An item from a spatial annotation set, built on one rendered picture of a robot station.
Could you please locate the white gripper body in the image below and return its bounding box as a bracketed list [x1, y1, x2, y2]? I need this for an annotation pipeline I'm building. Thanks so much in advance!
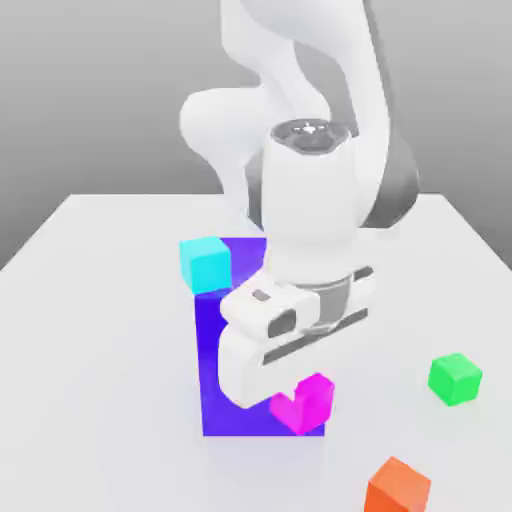
[216, 305, 372, 410]

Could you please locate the small magenta cube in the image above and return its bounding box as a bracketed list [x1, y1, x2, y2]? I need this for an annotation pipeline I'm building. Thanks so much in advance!
[268, 372, 336, 437]

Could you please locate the small cyan cube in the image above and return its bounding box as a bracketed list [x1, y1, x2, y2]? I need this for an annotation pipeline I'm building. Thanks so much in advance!
[178, 235, 234, 296]

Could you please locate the small orange cube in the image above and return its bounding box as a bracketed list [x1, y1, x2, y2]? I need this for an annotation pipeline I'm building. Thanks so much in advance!
[362, 455, 432, 512]

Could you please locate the small green cube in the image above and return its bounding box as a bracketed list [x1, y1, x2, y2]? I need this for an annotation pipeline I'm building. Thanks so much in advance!
[426, 352, 484, 408]

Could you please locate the large blue box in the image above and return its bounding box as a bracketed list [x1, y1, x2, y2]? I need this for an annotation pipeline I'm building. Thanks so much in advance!
[194, 236, 326, 438]

